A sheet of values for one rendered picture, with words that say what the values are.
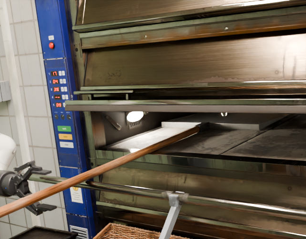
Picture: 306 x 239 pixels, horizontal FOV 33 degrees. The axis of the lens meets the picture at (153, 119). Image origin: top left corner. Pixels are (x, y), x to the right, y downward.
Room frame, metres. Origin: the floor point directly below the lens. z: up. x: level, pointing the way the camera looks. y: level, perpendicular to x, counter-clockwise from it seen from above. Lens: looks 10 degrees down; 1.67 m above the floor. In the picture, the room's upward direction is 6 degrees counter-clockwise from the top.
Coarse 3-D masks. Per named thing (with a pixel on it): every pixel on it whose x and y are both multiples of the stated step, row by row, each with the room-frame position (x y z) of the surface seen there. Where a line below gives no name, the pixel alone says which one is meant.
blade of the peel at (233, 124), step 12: (168, 120) 2.64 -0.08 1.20; (180, 120) 2.70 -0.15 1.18; (192, 120) 2.66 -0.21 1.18; (204, 120) 2.62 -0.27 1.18; (216, 120) 2.58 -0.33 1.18; (228, 120) 2.54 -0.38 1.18; (240, 120) 2.51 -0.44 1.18; (252, 120) 2.47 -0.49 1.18; (264, 120) 2.44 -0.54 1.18; (276, 120) 2.40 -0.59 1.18
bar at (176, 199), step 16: (32, 176) 1.93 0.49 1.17; (48, 176) 1.88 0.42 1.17; (112, 192) 1.67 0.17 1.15; (128, 192) 1.62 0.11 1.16; (144, 192) 1.58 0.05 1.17; (160, 192) 1.55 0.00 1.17; (176, 192) 1.52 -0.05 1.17; (176, 208) 1.49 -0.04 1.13; (224, 208) 1.40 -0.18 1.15; (240, 208) 1.36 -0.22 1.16; (256, 208) 1.33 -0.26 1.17; (272, 208) 1.30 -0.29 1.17; (288, 208) 1.28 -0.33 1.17
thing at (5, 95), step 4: (0, 84) 2.54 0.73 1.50; (4, 84) 2.56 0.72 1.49; (8, 84) 2.57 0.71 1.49; (0, 88) 2.54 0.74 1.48; (4, 88) 2.55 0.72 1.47; (8, 88) 2.57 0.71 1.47; (0, 92) 2.53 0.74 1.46; (4, 92) 2.55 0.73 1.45; (8, 92) 2.57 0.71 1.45; (0, 96) 2.53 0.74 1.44; (4, 96) 2.55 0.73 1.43; (8, 96) 2.57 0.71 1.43; (0, 100) 2.53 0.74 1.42; (4, 100) 2.55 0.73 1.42; (8, 100) 2.56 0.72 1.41
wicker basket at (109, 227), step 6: (108, 228) 2.16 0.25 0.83; (114, 228) 2.15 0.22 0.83; (120, 228) 2.13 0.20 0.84; (126, 228) 2.10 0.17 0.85; (132, 228) 2.08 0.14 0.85; (102, 234) 2.12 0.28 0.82; (108, 234) 2.16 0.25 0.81; (114, 234) 2.14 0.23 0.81; (120, 234) 2.12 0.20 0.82; (126, 234) 2.10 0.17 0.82; (132, 234) 2.08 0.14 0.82; (138, 234) 2.06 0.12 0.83; (144, 234) 2.04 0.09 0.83; (150, 234) 2.02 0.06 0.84; (156, 234) 2.00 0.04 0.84
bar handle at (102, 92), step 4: (76, 92) 2.13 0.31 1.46; (80, 92) 2.12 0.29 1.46; (84, 92) 2.10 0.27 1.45; (88, 92) 2.09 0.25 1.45; (92, 92) 2.07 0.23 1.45; (96, 92) 2.06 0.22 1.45; (100, 92) 2.04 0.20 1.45; (104, 92) 2.03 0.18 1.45; (108, 92) 2.02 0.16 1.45; (112, 92) 2.00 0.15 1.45; (116, 92) 1.99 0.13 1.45; (120, 92) 1.98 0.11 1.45; (124, 92) 1.96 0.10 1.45; (128, 92) 1.95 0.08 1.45; (132, 92) 1.94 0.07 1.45; (92, 96) 2.08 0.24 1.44; (128, 96) 1.95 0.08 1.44
